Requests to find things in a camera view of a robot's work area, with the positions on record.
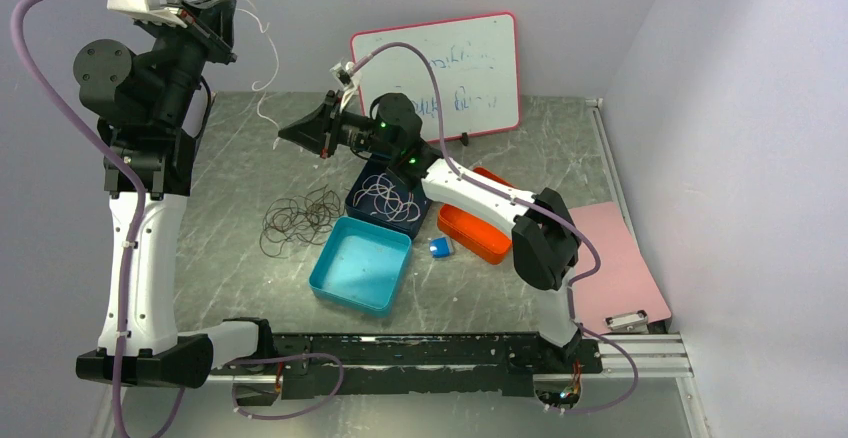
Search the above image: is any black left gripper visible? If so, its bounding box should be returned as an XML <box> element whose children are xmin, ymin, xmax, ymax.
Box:
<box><xmin>145</xmin><ymin>0</ymin><xmax>239</xmax><ymax>128</ymax></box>

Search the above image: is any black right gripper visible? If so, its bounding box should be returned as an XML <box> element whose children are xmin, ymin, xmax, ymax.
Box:
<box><xmin>279</xmin><ymin>91</ymin><xmax>398</xmax><ymax>160</ymax></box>

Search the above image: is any brown cable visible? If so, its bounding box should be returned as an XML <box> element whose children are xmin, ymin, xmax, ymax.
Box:
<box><xmin>259</xmin><ymin>185</ymin><xmax>346</xmax><ymax>259</ymax></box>

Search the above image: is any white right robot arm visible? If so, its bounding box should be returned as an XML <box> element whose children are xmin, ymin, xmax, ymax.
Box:
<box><xmin>277</xmin><ymin>91</ymin><xmax>581</xmax><ymax>372</ymax></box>

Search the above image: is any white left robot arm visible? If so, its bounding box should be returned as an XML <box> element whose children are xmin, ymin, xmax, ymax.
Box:
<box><xmin>73</xmin><ymin>0</ymin><xmax>277</xmax><ymax>388</ymax></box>

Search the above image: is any dark blue square tray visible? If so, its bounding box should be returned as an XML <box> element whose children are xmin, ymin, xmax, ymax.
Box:
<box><xmin>344</xmin><ymin>161</ymin><xmax>431</xmax><ymax>239</ymax></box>

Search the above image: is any teal square tray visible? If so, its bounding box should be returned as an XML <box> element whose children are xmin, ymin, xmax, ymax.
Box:
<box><xmin>308</xmin><ymin>216</ymin><xmax>412</xmax><ymax>318</ymax></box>

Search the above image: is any small blue white object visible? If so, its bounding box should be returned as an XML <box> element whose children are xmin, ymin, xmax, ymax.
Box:
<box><xmin>429</xmin><ymin>236</ymin><xmax>454</xmax><ymax>259</ymax></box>

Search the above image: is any pink-framed whiteboard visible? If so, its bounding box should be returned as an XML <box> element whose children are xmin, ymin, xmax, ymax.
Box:
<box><xmin>350</xmin><ymin>12</ymin><xmax>521</xmax><ymax>142</ymax></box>

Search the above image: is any orange square tray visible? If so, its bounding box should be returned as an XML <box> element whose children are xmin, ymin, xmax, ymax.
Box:
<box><xmin>437</xmin><ymin>204</ymin><xmax>512</xmax><ymax>265</ymax></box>

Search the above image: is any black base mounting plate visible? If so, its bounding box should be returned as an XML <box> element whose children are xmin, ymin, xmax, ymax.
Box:
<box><xmin>207</xmin><ymin>332</ymin><xmax>603</xmax><ymax>404</ymax></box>

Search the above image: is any pink clipboard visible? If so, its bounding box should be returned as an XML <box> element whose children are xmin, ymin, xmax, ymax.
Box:
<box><xmin>570</xmin><ymin>202</ymin><xmax>672</xmax><ymax>334</ymax></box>

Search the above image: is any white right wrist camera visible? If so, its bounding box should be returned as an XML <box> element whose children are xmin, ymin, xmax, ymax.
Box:
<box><xmin>330</xmin><ymin>61</ymin><xmax>361</xmax><ymax>111</ymax></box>

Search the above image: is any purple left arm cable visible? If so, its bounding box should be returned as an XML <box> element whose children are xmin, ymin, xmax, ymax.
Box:
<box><xmin>9</xmin><ymin>0</ymin><xmax>346</xmax><ymax>438</ymax></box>

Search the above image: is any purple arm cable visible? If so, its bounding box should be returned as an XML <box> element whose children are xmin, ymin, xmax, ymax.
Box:
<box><xmin>9</xmin><ymin>0</ymin><xmax>346</xmax><ymax>438</ymax></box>
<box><xmin>351</xmin><ymin>42</ymin><xmax>639</xmax><ymax>418</ymax></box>

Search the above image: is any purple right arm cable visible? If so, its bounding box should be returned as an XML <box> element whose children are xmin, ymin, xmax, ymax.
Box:
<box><xmin>351</xmin><ymin>42</ymin><xmax>639</xmax><ymax>418</ymax></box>

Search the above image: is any aluminium frame rail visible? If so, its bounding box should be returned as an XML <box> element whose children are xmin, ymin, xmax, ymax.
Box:
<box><xmin>89</xmin><ymin>332</ymin><xmax>713</xmax><ymax>438</ymax></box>

